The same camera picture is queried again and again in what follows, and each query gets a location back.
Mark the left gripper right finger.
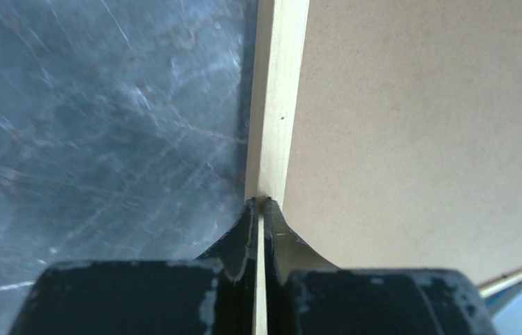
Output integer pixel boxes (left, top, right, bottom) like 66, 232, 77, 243
262, 199, 495, 334

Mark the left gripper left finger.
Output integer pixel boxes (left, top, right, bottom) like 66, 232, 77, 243
10, 199, 258, 334

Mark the brown frame backing board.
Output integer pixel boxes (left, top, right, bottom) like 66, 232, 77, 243
283, 1, 522, 285

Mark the wooden picture frame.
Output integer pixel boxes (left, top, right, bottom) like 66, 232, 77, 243
243, 0, 522, 335

